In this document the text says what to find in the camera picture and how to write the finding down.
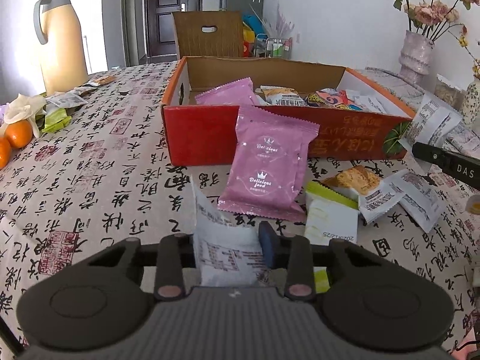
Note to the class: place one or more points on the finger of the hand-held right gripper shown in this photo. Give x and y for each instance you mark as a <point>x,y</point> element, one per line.
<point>450,163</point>

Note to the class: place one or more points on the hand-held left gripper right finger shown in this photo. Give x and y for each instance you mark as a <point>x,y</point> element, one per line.
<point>268,243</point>

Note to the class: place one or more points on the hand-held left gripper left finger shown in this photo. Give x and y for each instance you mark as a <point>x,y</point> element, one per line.
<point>168,266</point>

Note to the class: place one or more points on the pink snack packet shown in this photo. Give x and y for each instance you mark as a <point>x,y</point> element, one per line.
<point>228,93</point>
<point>268,172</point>

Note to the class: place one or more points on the red cardboard box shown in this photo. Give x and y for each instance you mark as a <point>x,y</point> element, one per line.
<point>198,135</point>

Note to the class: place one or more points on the red blue snack packet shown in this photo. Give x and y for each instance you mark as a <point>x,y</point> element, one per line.
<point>333,99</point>

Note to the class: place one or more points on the tan white snack packet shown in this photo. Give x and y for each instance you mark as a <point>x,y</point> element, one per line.
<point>279,95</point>

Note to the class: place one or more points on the person's right forearm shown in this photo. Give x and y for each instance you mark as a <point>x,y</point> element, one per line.
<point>468,353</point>

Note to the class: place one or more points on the floral ceramic vase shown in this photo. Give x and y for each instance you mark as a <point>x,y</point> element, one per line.
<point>471,103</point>

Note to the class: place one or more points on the green white snack packet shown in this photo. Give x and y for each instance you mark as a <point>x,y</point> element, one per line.
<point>330,221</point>

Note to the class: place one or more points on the clear jar of cereal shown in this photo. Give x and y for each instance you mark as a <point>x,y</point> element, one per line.
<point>449,93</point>

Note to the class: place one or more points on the toast snack packet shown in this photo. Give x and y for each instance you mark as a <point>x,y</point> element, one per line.
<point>360,185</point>

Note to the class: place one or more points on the pink textured vase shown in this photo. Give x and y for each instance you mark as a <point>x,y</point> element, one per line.
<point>416,58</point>

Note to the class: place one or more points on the yellow blossom branches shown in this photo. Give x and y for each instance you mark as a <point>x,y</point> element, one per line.
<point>470,50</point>

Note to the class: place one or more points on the dried rose bouquet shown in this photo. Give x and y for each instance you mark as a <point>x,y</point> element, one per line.
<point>431,11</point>

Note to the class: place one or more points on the small white snack packet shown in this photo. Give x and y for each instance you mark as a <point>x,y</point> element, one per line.
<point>67,101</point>

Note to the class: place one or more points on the red gift box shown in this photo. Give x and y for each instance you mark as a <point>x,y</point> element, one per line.
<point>248,48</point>

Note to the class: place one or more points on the brown snack packet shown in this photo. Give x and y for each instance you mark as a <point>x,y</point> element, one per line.
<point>103,80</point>

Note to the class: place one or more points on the orange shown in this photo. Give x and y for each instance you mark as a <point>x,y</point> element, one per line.
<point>4,153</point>
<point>18,134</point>

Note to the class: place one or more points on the yellow bag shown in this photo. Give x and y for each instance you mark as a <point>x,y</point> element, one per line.
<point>249,34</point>

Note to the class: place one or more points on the cream crumpled bag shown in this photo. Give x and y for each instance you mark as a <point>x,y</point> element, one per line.
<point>24,110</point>

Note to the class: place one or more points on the dried lavender bundle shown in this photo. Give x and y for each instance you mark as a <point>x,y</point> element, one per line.
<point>279,22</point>

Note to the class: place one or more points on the blue plastic bag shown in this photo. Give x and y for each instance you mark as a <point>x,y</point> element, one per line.
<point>253,22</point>

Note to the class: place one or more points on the dark brown door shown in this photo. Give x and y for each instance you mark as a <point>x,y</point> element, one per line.
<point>168,22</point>

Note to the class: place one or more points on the yellow thermos jug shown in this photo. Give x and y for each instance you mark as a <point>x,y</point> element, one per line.
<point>62,45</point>

